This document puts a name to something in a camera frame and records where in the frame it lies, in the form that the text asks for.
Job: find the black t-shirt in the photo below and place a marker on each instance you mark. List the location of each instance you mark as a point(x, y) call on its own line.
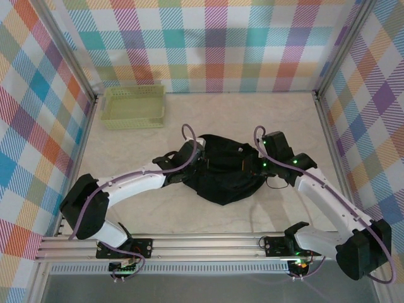
point(221, 186)

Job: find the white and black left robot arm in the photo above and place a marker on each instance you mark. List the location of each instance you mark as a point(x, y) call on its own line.
point(132, 186)

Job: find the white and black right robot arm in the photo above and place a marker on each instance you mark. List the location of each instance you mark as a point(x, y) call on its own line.
point(328, 202)

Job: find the pale green perforated plastic basket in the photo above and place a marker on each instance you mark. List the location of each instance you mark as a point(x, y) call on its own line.
point(132, 107)

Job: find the right controller board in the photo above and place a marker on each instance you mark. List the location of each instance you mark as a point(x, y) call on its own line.
point(299, 263)

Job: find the controller board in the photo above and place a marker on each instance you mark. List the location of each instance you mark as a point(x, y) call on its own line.
point(299, 263)
point(124, 266)

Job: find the left controller board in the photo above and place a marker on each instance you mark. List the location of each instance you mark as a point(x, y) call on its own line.
point(124, 266)

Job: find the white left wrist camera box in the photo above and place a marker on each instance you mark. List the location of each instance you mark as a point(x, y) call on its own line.
point(197, 142)

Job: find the aluminium right side rail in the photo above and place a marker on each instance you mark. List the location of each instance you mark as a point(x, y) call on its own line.
point(334, 151)

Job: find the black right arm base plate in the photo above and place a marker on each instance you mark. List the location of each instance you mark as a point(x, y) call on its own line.
point(274, 246)

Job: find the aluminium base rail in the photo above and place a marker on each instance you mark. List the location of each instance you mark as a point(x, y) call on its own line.
point(205, 244)

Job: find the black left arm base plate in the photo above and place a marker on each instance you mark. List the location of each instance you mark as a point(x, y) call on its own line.
point(145, 247)

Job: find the aluminium left side rail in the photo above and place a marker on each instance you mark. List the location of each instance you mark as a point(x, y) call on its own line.
point(77, 151)

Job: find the aluminium right corner post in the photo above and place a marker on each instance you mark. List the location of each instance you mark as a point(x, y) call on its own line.
point(344, 50)

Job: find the aluminium corner post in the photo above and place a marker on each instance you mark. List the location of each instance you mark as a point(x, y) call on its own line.
point(63, 50)
point(344, 50)

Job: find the aluminium left corner post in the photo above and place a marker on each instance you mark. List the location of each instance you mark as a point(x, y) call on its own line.
point(63, 50)

